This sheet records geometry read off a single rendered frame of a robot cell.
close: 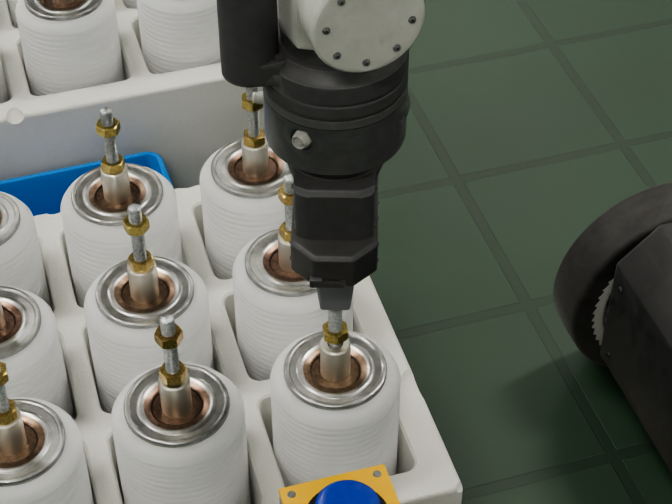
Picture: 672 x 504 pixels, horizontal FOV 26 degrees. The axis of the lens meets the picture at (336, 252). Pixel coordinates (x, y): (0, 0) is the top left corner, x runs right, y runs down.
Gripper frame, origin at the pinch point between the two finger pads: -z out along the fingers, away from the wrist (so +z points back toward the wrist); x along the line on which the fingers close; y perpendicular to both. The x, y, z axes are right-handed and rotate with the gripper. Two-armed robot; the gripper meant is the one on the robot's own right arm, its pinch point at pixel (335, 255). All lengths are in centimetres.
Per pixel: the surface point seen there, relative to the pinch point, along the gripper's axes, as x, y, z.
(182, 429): -6.1, 10.6, -11.3
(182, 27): 46, 16, -14
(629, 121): 61, -32, -37
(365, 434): -4.3, -2.2, -13.7
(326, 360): -1.0, 0.7, -9.5
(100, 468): -4.0, 17.6, -18.7
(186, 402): -4.4, 10.5, -10.4
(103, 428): -0.1, 17.9, -18.7
